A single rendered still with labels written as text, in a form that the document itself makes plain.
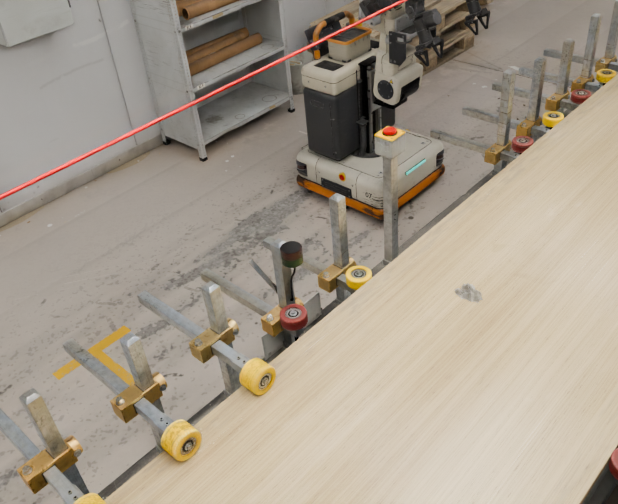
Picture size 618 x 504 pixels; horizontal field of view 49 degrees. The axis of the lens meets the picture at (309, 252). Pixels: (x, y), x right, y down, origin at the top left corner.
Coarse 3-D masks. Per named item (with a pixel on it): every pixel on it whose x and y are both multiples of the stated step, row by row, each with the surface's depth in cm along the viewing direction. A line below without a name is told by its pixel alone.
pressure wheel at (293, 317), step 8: (296, 304) 196; (280, 312) 194; (288, 312) 194; (296, 312) 193; (304, 312) 193; (280, 320) 193; (288, 320) 191; (296, 320) 191; (304, 320) 192; (288, 328) 192; (296, 328) 192
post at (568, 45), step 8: (568, 40) 282; (568, 48) 283; (568, 56) 285; (560, 64) 289; (568, 64) 288; (560, 72) 291; (568, 72) 291; (560, 80) 293; (568, 80) 294; (560, 88) 295; (560, 112) 301
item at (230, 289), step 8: (200, 272) 219; (208, 272) 219; (208, 280) 217; (216, 280) 215; (224, 280) 215; (224, 288) 212; (232, 288) 211; (240, 288) 211; (232, 296) 211; (240, 296) 208; (248, 296) 208; (248, 304) 207; (256, 304) 204; (264, 304) 204; (256, 312) 206; (264, 312) 202; (296, 336) 196
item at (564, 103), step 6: (492, 84) 313; (498, 84) 312; (498, 90) 312; (516, 90) 306; (522, 90) 305; (528, 90) 304; (522, 96) 305; (528, 96) 303; (546, 96) 298; (564, 102) 293; (570, 102) 292; (570, 108) 292
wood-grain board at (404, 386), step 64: (576, 128) 264; (512, 192) 233; (576, 192) 230; (448, 256) 208; (512, 256) 206; (576, 256) 203; (384, 320) 189; (448, 320) 186; (512, 320) 184; (576, 320) 182; (320, 384) 172; (384, 384) 170; (448, 384) 169; (512, 384) 167; (576, 384) 165; (256, 448) 158; (320, 448) 157; (384, 448) 155; (448, 448) 154; (512, 448) 152; (576, 448) 151
